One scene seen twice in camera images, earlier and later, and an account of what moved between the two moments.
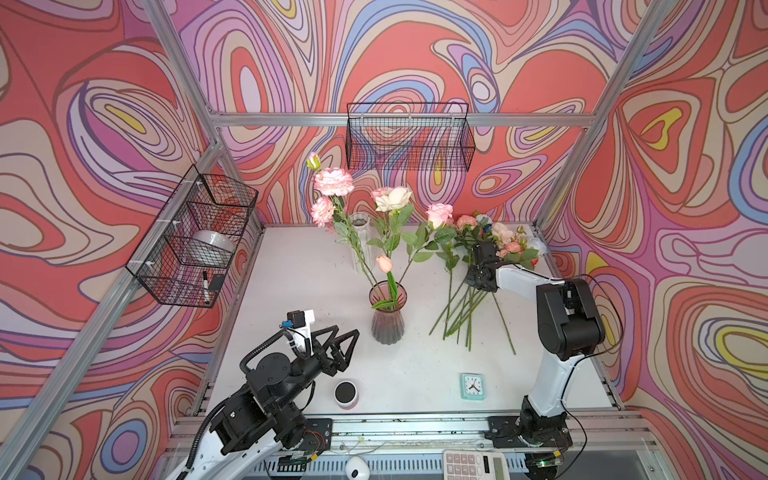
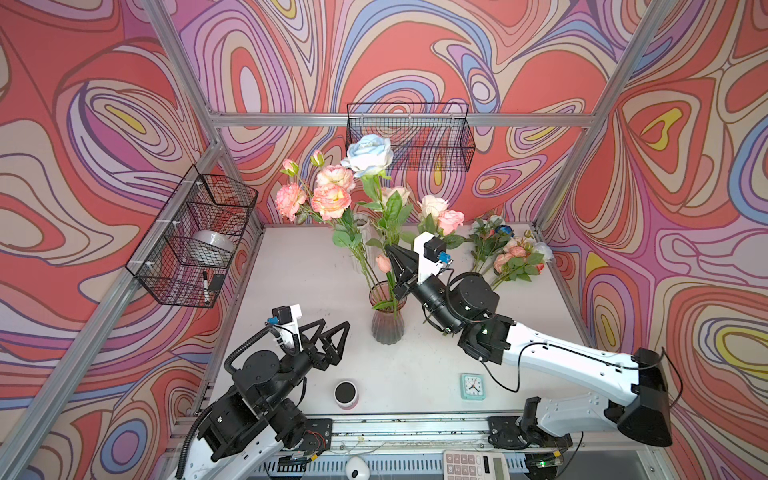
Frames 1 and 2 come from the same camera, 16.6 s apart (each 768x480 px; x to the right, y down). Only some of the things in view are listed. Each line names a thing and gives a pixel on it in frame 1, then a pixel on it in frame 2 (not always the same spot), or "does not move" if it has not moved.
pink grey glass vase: [387, 323] does not move
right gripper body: [473, 278] -> [433, 296]
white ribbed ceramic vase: [366, 259] does not move
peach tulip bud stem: [385, 264] does not move
